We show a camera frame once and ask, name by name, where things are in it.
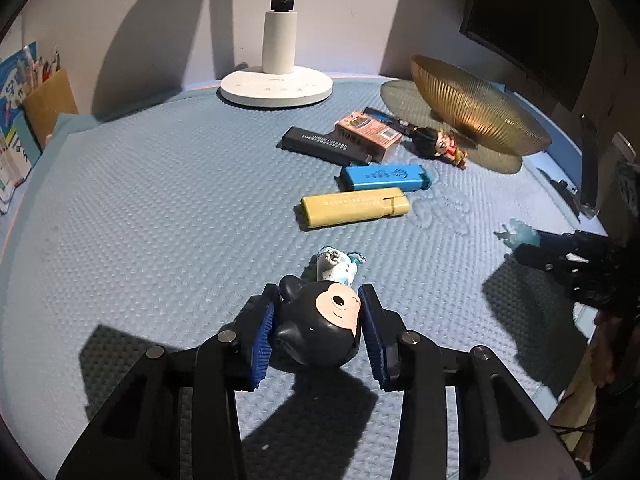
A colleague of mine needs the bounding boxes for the black monitor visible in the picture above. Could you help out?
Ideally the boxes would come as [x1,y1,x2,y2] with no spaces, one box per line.
[460,0,599,110]

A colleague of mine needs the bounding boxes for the person's right hand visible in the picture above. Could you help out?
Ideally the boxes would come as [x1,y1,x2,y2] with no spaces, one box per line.
[590,311,620,388]

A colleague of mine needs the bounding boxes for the white desk lamp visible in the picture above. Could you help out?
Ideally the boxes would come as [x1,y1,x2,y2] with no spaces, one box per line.
[220,0,333,108]

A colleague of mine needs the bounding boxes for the small red-dressed figurine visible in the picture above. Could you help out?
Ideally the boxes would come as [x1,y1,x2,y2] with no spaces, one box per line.
[410,128,468,170]

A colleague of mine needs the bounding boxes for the cork pen holder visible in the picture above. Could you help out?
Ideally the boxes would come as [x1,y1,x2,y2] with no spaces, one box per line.
[23,68,78,150]

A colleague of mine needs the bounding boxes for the yellow lighter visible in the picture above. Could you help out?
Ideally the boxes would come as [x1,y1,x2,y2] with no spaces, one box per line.
[300,188,410,229]

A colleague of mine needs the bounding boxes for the pink playing card box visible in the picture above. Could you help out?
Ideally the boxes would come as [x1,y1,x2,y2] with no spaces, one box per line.
[335,112,402,162]

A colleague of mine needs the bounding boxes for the amber ribbed glass plate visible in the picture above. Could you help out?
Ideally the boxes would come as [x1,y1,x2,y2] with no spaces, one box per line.
[411,55,552,156]

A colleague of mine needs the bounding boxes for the black-haired chibi figurine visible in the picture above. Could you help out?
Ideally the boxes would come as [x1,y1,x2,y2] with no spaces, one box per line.
[271,246,366,372]

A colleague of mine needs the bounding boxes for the pens in holder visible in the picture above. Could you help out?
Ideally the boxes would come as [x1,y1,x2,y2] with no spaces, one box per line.
[22,46,62,93]

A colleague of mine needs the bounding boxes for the long black lighter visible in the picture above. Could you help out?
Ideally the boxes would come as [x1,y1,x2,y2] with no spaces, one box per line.
[279,127,372,167]

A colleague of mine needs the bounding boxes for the black fashion lighter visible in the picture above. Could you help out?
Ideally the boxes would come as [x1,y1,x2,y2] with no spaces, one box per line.
[363,107,416,136]

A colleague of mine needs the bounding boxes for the blue lighter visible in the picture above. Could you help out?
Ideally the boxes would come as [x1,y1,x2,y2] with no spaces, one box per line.
[340,165,432,192]

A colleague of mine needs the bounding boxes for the blue textured desk mat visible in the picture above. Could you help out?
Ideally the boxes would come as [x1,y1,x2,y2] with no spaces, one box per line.
[1,78,594,478]

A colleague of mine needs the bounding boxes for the blue cover workbook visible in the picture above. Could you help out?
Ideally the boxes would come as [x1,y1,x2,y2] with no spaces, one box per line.
[1,42,41,209]

